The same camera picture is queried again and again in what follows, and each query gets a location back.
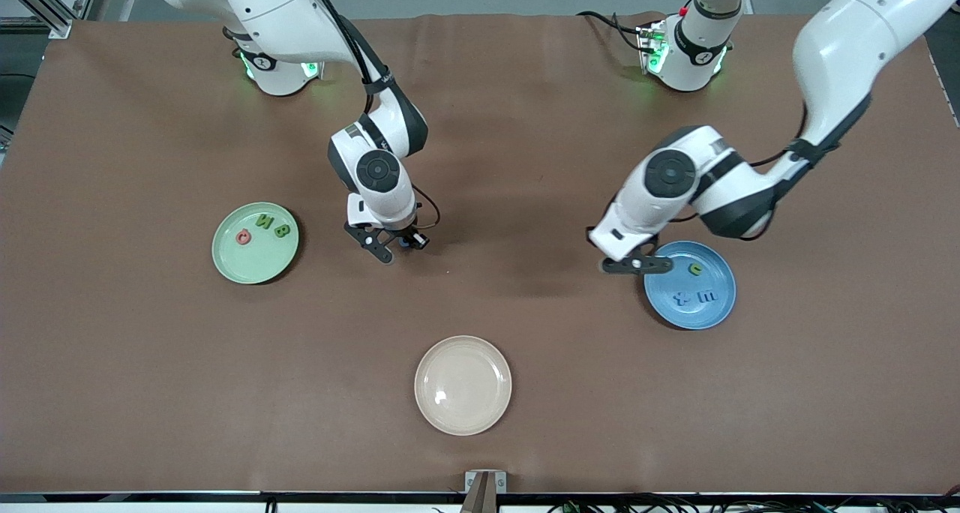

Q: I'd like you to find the brown table cover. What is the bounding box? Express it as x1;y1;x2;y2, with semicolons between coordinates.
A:
0;12;960;497

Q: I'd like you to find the blue plate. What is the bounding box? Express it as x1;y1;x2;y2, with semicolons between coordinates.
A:
643;241;737;331

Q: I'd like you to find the light green plate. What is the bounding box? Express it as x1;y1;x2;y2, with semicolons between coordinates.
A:
211;202;300;285

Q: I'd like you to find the beige plate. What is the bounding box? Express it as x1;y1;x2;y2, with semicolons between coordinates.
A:
414;335;513;437

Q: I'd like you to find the black base cable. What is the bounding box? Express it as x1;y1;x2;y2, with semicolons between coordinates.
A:
576;9;647;53

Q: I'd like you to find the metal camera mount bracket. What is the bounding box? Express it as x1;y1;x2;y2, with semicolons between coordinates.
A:
459;470;508;513

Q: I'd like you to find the black cable bundle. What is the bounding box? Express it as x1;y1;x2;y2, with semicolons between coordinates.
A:
546;494;960;513

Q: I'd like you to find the aluminium frame post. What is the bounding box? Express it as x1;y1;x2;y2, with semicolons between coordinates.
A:
0;0;102;40

